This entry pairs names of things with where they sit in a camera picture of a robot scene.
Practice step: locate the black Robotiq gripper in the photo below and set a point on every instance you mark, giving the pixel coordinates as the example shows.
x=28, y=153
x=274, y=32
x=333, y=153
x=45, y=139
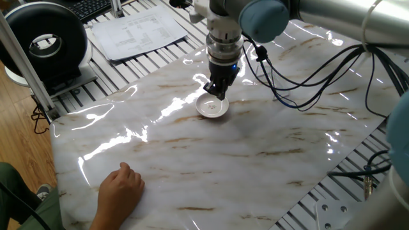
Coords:
x=223, y=72

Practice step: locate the small white bowl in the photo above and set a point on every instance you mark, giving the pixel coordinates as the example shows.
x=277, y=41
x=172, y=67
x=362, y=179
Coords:
x=209, y=109

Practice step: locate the bare person forearm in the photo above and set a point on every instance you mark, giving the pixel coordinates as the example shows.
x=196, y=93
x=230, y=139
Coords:
x=107, y=223

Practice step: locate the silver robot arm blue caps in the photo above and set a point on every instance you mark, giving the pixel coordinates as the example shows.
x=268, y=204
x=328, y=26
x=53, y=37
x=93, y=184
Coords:
x=335, y=16

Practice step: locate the metal mounting plate with holes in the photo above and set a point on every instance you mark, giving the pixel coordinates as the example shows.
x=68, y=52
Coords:
x=332, y=214

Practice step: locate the bare person hand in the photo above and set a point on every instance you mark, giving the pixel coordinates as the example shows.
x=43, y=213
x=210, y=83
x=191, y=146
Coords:
x=118, y=191

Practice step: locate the glossy marble pattern mat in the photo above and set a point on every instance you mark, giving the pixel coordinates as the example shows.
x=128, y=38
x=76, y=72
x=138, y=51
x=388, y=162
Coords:
x=223, y=166

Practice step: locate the black round knob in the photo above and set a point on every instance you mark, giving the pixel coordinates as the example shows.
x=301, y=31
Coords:
x=180, y=3

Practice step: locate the printed white paper sheets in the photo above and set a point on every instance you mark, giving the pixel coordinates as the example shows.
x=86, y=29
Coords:
x=137, y=32

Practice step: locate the black computer keyboard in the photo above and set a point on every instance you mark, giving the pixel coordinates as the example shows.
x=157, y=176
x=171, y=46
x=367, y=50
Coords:
x=89, y=8

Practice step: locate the slanted aluminium profile beam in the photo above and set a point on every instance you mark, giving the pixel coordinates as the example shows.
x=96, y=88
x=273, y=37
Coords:
x=25, y=67

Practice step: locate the grey sneaker shoe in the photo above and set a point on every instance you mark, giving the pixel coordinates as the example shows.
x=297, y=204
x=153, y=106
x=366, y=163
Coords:
x=43, y=191

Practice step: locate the green trouser leg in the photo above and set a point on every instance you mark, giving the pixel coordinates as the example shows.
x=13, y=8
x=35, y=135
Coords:
x=48, y=211

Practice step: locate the silver wrist flange white mount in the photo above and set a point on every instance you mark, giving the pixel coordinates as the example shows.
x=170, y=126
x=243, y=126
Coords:
x=223, y=48

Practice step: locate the upright metal post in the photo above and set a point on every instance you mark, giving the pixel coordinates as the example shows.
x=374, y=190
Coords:
x=116, y=8

